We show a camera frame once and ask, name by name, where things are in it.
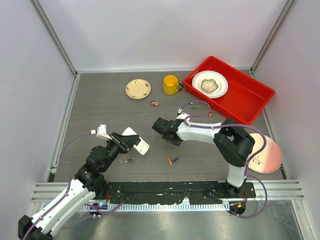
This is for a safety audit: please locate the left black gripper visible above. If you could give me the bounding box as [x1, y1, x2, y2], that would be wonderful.
[101, 131, 138, 172]

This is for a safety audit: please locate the white remote control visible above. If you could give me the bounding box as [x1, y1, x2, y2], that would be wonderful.
[122, 127, 150, 156]

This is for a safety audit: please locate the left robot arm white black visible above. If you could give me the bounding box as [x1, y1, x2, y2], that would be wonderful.
[18, 124, 150, 240]

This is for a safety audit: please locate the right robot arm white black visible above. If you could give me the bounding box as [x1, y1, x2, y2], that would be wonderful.
[152, 117, 255, 198]

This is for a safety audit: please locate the orange battery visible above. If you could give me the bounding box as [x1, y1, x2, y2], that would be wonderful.
[166, 157, 173, 165]

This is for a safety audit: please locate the purple battery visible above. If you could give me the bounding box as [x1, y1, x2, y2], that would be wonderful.
[172, 157, 180, 163]

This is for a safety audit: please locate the yellow mug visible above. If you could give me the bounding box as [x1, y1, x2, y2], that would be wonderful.
[162, 75, 184, 96]

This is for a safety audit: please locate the cream floral plate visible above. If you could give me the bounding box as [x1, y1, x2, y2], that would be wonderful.
[125, 79, 152, 100]

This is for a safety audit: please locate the small patterned bowl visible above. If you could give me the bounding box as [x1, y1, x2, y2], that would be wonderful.
[200, 79, 219, 93]

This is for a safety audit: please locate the white plate in bin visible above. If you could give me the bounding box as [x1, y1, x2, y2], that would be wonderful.
[192, 70, 229, 99]

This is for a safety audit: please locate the red plastic bin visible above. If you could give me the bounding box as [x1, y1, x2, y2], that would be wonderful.
[183, 56, 275, 125]

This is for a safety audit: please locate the pink rimmed plate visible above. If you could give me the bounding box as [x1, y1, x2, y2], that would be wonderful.
[248, 136, 282, 174]

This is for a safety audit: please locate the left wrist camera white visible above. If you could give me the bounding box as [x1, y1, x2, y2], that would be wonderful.
[90, 124, 112, 141]

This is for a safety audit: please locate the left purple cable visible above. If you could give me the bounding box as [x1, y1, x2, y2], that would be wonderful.
[22, 132, 126, 240]

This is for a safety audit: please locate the slotted cable duct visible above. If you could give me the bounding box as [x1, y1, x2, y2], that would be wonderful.
[74, 201, 230, 213]

